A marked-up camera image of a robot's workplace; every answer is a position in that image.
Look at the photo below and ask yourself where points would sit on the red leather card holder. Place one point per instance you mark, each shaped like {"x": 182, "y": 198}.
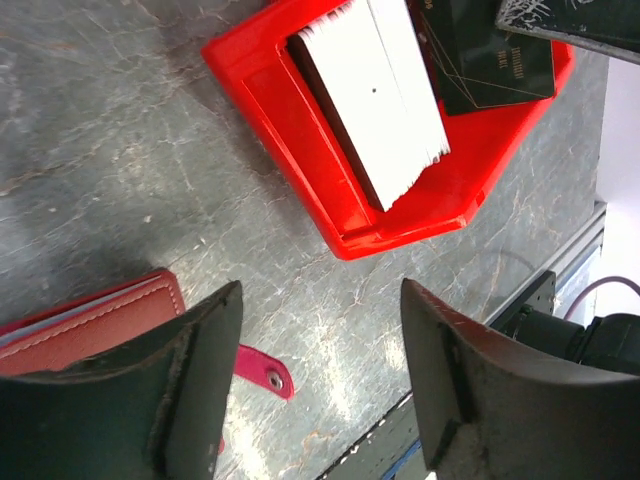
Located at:
{"x": 55, "y": 339}

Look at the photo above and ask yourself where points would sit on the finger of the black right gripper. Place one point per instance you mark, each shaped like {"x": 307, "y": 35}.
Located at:
{"x": 612, "y": 23}

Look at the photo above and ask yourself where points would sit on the red plastic bin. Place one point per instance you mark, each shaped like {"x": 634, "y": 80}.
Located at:
{"x": 253, "y": 64}

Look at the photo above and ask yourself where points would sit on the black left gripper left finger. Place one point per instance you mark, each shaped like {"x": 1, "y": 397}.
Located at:
{"x": 151, "y": 408}

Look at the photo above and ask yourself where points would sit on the black credit card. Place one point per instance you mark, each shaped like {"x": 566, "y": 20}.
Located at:
{"x": 479, "y": 66}

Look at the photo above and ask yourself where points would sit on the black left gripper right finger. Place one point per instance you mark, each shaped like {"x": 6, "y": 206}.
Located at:
{"x": 536, "y": 398}

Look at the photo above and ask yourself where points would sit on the aluminium front frame rail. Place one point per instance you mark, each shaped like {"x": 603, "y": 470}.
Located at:
{"x": 391, "y": 448}

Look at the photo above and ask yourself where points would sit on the white card stack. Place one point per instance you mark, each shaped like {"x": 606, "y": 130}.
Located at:
{"x": 364, "y": 66}

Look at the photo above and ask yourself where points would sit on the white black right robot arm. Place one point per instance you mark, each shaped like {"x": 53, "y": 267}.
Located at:
{"x": 565, "y": 320}

